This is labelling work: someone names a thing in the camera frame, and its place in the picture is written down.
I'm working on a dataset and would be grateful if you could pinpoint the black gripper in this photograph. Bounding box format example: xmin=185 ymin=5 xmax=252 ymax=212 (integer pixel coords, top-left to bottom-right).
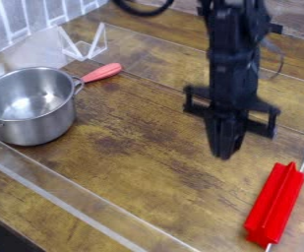
xmin=184 ymin=86 xmax=280 ymax=160

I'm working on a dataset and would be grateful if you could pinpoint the silver metal pot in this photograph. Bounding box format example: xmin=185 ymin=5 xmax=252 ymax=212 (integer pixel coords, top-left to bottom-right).
xmin=0 ymin=67 xmax=85 ymax=146

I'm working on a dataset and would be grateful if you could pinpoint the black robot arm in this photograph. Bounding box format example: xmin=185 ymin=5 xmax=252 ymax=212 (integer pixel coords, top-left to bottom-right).
xmin=184 ymin=0 xmax=280 ymax=159

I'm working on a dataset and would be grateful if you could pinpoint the clear acrylic triangle stand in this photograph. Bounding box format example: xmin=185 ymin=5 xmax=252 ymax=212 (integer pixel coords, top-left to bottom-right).
xmin=57 ymin=24 xmax=109 ymax=61

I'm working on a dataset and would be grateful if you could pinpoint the red plastic bracket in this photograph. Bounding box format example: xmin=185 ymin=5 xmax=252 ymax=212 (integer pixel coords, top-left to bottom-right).
xmin=244 ymin=161 xmax=304 ymax=249

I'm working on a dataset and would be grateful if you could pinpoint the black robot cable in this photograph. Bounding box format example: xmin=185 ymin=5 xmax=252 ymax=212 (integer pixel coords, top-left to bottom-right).
xmin=112 ymin=0 xmax=177 ymax=18

